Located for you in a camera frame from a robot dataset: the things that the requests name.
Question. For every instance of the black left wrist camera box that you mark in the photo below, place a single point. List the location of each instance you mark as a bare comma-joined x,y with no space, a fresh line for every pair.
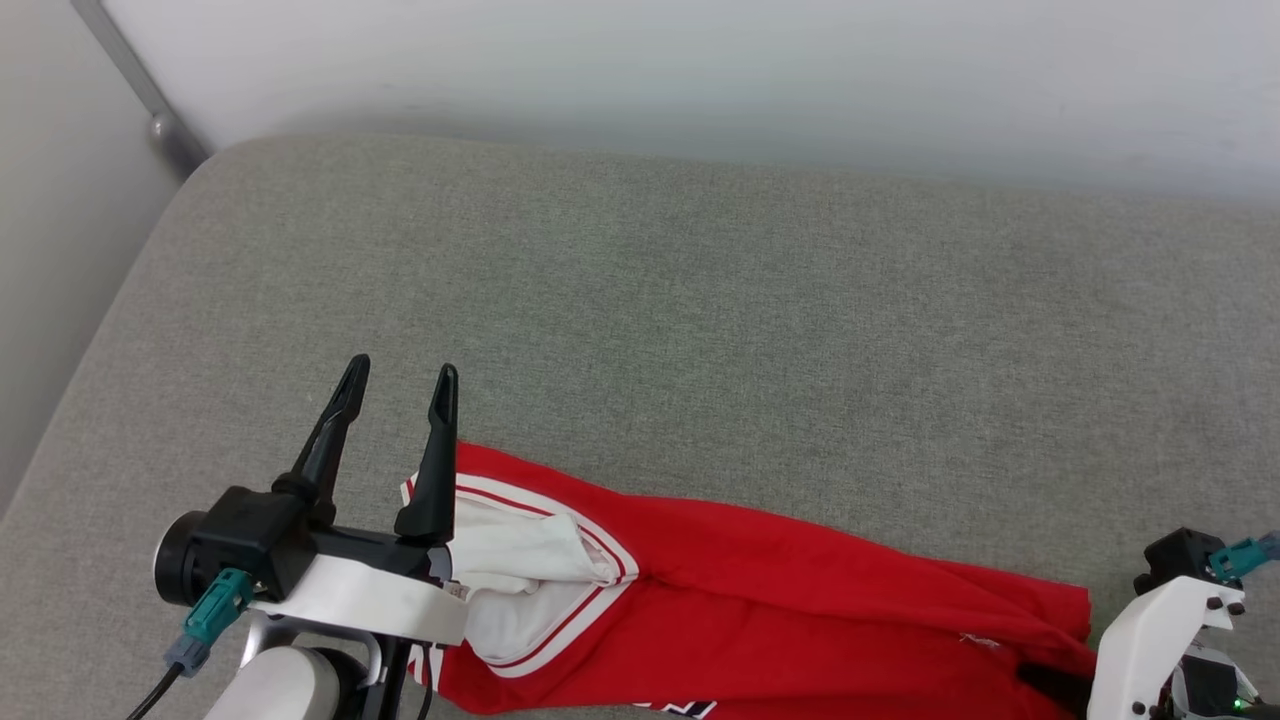
250,530

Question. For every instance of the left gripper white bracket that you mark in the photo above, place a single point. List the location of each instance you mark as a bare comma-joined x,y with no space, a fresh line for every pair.
370,600

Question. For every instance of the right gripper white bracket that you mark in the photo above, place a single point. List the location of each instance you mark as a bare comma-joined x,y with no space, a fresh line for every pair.
1140,640

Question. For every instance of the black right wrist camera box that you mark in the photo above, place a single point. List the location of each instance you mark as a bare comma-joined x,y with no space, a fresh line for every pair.
1180,555

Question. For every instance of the grey fabric sofa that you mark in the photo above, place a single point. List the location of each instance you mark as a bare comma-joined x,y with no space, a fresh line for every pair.
750,330

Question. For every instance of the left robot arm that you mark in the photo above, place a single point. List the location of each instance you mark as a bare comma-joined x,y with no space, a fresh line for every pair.
290,685

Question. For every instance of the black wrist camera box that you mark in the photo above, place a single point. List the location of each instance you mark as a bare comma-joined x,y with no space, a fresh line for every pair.
1180,555
250,530

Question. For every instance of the grey metal pole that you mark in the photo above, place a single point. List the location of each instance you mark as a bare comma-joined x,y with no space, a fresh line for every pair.
165,125

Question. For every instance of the red and white jersey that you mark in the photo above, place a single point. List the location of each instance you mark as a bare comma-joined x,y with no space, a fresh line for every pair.
780,600

